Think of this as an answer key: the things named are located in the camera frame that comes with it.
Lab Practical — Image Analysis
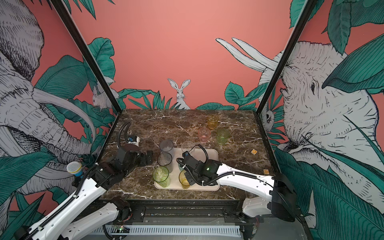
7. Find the dark smoky transparent tumbler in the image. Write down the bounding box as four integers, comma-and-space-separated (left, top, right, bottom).
157, 153, 173, 173

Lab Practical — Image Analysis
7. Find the pink faceted short tumbler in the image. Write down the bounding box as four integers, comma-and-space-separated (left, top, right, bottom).
198, 128, 211, 143

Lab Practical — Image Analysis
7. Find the black right frame post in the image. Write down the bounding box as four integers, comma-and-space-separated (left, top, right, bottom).
255, 0, 319, 115

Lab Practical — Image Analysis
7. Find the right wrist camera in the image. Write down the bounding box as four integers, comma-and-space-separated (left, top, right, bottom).
179, 152, 201, 171

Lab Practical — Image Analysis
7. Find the amber faceted tumbler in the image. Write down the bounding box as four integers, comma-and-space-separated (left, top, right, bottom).
207, 114, 219, 130

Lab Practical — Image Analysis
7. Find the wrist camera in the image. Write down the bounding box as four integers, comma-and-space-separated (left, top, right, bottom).
125, 135, 140, 146
179, 152, 201, 171

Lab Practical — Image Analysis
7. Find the light green faceted tumbler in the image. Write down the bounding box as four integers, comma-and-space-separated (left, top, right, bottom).
152, 167, 171, 188

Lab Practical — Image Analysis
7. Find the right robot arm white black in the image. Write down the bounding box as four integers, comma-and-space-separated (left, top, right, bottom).
177, 156, 297, 222

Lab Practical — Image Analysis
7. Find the beige plastic tray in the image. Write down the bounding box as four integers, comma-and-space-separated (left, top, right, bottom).
154, 148, 220, 192

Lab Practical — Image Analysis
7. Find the black front frame rail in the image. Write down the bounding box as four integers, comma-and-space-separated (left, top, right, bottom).
86, 198, 304, 224

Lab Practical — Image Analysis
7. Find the yellow tall tumbler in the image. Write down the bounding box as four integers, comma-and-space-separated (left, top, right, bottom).
179, 170, 191, 190

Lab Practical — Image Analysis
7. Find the black frame post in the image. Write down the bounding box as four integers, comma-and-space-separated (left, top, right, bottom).
255, 0, 319, 115
51, 0, 122, 115

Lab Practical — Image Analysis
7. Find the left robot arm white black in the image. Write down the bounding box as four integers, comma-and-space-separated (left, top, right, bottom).
14, 144, 154, 240

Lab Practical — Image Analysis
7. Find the green short tumbler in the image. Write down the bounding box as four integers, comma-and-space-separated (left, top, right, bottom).
217, 129, 231, 145

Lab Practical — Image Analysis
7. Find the white ribbed vent strip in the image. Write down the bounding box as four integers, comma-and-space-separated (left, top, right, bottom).
106, 225, 242, 237

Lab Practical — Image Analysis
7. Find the blue-grey transparent tumbler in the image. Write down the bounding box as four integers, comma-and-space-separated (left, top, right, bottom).
159, 140, 175, 158

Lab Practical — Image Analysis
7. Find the black left frame post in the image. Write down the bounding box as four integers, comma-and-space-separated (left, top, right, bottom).
51, 0, 122, 115

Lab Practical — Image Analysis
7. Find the clear pink tall tumbler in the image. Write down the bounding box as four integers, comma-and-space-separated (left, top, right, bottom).
181, 141, 196, 154

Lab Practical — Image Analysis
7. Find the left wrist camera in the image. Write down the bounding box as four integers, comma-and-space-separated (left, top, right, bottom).
125, 135, 140, 146

